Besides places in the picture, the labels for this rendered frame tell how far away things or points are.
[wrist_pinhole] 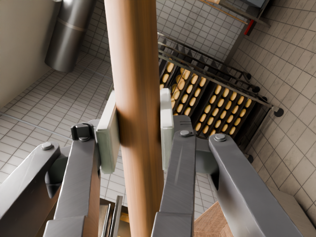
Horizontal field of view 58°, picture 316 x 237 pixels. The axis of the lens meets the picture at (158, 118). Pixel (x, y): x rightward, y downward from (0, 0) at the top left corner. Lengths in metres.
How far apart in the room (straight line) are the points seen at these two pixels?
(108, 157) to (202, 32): 5.10
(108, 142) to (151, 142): 0.04
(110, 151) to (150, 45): 0.07
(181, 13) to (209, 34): 0.60
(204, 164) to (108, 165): 0.06
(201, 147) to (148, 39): 0.07
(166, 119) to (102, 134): 0.04
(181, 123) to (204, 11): 5.04
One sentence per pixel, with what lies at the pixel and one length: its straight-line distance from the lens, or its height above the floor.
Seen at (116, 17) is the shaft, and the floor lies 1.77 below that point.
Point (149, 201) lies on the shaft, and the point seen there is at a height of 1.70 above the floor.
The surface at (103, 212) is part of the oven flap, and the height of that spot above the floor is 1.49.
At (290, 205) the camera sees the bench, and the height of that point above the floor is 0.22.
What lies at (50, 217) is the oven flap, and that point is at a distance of 2.03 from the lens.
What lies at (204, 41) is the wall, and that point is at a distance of 5.27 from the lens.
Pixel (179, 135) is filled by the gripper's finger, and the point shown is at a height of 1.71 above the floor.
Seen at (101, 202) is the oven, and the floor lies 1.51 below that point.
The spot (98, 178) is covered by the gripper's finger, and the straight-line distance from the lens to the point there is 0.16.
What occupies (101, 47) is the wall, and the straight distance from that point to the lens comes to 5.30.
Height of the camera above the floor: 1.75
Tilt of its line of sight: 11 degrees down
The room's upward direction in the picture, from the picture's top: 68 degrees counter-clockwise
